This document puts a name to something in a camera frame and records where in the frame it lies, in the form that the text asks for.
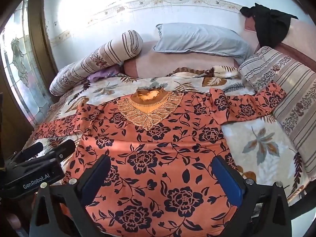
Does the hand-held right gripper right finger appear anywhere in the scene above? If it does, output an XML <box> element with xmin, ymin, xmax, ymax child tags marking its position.
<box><xmin>212</xmin><ymin>156</ymin><xmax>292</xmax><ymax>237</ymax></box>

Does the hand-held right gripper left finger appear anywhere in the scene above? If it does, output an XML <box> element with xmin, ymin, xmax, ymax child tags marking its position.
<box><xmin>30</xmin><ymin>154</ymin><xmax>111</xmax><ymax>237</ymax></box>

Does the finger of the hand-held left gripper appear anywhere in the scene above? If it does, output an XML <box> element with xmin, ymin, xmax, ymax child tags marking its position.
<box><xmin>8</xmin><ymin>142</ymin><xmax>44</xmax><ymax>164</ymax></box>
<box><xmin>37</xmin><ymin>139</ymin><xmax>76</xmax><ymax>162</ymax></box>

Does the orange floral shirt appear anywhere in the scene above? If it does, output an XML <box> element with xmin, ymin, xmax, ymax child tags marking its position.
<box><xmin>33</xmin><ymin>81</ymin><xmax>287</xmax><ymax>237</ymax></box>

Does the leaf print blanket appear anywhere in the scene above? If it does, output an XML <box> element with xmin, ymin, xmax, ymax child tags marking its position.
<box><xmin>22</xmin><ymin>65</ymin><xmax>307</xmax><ymax>237</ymax></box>

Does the stained glass window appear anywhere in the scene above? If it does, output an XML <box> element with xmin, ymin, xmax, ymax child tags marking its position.
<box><xmin>0</xmin><ymin>1</ymin><xmax>54</xmax><ymax>129</ymax></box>

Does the purple cloth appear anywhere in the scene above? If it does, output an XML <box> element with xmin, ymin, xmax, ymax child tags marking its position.
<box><xmin>87</xmin><ymin>68</ymin><xmax>122</xmax><ymax>82</ymax></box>

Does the striped bolster pillow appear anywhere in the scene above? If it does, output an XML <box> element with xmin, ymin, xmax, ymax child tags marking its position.
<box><xmin>49</xmin><ymin>30</ymin><xmax>144</xmax><ymax>97</ymax></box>

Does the striped floral pillow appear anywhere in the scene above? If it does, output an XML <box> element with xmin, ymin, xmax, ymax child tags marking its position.
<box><xmin>238</xmin><ymin>46</ymin><xmax>316</xmax><ymax>199</ymax></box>

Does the pink bed sheet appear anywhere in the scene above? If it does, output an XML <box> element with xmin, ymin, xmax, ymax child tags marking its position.
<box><xmin>123</xmin><ymin>17</ymin><xmax>316</xmax><ymax>78</ymax></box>

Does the grey pillow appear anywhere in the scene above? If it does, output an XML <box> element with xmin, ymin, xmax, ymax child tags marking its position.
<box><xmin>152</xmin><ymin>23</ymin><xmax>254</xmax><ymax>65</ymax></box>

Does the black cloth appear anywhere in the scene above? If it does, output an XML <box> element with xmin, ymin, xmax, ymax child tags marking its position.
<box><xmin>240</xmin><ymin>3</ymin><xmax>299</xmax><ymax>48</ymax></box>

